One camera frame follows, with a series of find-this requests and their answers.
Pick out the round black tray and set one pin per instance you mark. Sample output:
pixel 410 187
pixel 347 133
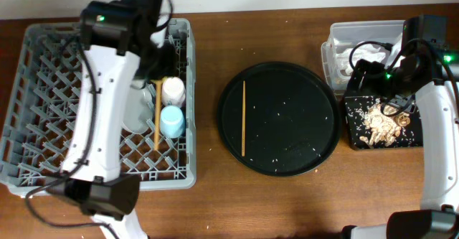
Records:
pixel 293 120

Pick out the black rectangular tray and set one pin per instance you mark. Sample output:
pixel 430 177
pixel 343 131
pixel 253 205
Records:
pixel 356 106

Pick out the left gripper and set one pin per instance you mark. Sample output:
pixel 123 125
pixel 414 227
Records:
pixel 171 70

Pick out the grey plate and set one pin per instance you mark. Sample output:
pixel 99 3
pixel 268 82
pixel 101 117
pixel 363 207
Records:
pixel 137 111

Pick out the food scraps pile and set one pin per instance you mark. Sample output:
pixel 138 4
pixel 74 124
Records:
pixel 383 127

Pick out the pink cup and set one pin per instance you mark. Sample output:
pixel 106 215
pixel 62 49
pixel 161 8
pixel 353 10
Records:
pixel 173 92

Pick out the blue cup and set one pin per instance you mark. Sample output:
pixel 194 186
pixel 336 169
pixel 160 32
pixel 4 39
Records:
pixel 172 122

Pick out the wooden chopstick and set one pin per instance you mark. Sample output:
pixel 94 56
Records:
pixel 243 118
pixel 158 105

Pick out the grey dishwasher rack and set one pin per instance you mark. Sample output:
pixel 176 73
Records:
pixel 42 107

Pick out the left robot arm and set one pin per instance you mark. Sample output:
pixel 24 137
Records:
pixel 119 41

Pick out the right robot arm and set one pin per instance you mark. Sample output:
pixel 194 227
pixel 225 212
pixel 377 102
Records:
pixel 437 101

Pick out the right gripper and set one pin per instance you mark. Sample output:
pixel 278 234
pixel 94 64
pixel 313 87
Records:
pixel 368 77

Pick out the clear plastic bin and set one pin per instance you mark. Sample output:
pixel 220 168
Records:
pixel 344 37

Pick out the white napkin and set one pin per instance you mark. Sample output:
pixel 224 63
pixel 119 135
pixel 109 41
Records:
pixel 368 52

